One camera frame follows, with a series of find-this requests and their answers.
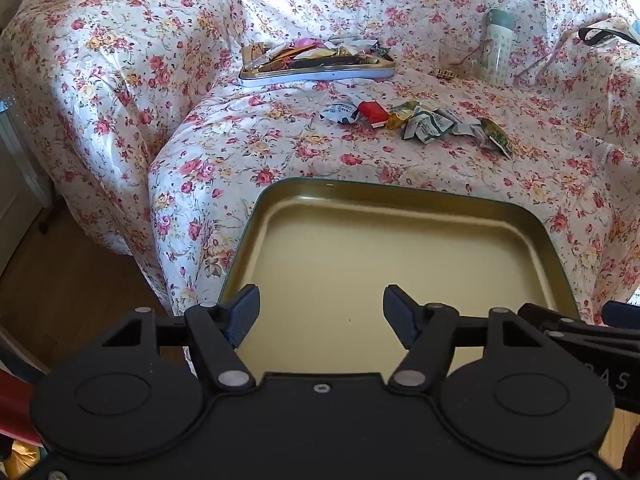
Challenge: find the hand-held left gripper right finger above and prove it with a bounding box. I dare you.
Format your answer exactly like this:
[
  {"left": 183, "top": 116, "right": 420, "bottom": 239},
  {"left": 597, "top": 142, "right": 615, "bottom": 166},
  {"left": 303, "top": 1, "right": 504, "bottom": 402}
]
[{"left": 382, "top": 284, "right": 548, "bottom": 395}]

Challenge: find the pile of mixed snack packets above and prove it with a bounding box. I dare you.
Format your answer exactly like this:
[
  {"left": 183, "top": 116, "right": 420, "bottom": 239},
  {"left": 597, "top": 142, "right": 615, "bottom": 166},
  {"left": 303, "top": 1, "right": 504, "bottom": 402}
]
[{"left": 241, "top": 35, "right": 393, "bottom": 72}]

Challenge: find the black strap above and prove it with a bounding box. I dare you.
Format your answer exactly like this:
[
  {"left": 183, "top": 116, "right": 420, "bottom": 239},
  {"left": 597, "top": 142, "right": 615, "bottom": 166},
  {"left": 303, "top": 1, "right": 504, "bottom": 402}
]
[{"left": 577, "top": 25, "right": 640, "bottom": 46}]

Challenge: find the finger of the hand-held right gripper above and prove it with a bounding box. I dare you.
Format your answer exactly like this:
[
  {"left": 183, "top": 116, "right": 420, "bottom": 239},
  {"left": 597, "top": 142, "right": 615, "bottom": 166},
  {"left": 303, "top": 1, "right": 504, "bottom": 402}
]
[{"left": 517, "top": 303, "right": 601, "bottom": 342}]

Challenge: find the green-rimmed gold tin tray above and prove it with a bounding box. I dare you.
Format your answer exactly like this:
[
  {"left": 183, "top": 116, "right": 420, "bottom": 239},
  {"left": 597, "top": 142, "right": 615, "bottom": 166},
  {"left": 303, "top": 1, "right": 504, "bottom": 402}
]
[{"left": 217, "top": 176, "right": 583, "bottom": 376}]

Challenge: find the thin wooden stick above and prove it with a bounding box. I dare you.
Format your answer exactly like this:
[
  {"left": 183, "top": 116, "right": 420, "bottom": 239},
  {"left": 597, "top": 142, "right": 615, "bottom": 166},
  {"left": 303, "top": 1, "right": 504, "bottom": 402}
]
[{"left": 515, "top": 50, "right": 566, "bottom": 83}]

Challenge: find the dark green floral packet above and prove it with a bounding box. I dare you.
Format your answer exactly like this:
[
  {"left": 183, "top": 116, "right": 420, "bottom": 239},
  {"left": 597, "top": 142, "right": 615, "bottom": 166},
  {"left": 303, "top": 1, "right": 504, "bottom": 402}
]
[{"left": 475, "top": 117, "right": 514, "bottom": 160}]

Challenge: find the white cabinet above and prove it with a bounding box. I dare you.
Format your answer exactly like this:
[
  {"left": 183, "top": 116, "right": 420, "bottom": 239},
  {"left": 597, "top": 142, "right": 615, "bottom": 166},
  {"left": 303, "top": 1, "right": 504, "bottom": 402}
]
[{"left": 0, "top": 102, "right": 56, "bottom": 281}]

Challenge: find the spoon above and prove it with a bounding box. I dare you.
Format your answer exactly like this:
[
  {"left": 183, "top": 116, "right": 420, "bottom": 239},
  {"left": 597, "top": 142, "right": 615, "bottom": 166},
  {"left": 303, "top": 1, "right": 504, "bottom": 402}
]
[{"left": 450, "top": 40, "right": 488, "bottom": 68}]

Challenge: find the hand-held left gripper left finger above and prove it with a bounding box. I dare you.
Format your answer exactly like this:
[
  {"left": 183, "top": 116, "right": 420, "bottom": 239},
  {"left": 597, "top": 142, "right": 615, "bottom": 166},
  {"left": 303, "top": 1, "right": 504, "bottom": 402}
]
[{"left": 102, "top": 284, "right": 262, "bottom": 395}]

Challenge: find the floral bedsheet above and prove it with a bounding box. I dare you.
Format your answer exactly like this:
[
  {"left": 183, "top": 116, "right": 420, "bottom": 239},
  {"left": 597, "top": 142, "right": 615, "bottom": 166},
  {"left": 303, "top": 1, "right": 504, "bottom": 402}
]
[{"left": 0, "top": 0, "right": 640, "bottom": 328}]

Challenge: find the blue-rimmed gold tin tray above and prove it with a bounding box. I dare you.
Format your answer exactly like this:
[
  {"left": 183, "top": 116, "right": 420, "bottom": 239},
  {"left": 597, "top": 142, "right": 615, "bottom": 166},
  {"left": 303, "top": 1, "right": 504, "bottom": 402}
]
[{"left": 237, "top": 42, "right": 397, "bottom": 87}]

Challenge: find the clear glass cup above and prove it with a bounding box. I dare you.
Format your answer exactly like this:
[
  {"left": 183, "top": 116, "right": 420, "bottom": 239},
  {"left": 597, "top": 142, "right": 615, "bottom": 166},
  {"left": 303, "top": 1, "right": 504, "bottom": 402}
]
[{"left": 439, "top": 37, "right": 483, "bottom": 80}]

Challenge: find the white blue snack packet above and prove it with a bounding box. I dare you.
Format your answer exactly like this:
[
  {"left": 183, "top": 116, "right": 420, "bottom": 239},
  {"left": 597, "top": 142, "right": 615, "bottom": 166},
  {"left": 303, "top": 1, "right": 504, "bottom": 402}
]
[{"left": 320, "top": 101, "right": 360, "bottom": 124}]

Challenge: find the bottle with teal lid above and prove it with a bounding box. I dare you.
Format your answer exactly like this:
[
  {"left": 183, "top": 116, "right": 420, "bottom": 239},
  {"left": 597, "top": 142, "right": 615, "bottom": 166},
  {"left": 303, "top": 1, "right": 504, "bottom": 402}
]
[{"left": 481, "top": 9, "right": 516, "bottom": 86}]

